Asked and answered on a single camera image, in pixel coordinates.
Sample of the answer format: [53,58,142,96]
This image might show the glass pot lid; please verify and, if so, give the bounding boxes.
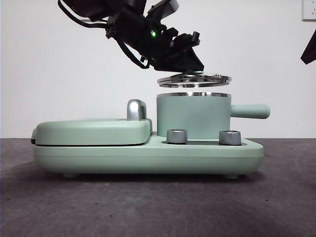
[157,70,233,88]

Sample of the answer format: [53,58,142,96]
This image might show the silver control knob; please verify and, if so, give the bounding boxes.
[219,130,242,146]
[166,129,188,144]

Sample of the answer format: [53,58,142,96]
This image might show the mint green breakfast maker base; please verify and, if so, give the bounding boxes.
[33,130,265,179]

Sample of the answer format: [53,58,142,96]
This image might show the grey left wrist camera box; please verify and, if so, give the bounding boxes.
[145,0,180,25]

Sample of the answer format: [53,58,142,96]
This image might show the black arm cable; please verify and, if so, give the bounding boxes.
[118,39,152,70]
[58,0,111,29]

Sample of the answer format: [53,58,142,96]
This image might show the white wall socket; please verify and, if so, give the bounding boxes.
[302,0,316,21]

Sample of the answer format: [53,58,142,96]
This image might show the mint green pot with handle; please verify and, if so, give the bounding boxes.
[156,92,271,139]

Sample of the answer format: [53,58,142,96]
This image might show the chrome griddle cover handle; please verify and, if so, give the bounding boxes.
[126,99,149,122]

